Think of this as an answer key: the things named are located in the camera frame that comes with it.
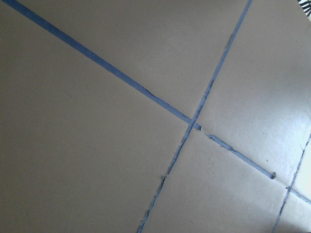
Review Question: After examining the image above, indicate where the black coiled cable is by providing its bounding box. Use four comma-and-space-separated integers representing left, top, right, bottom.
299, 0, 311, 16

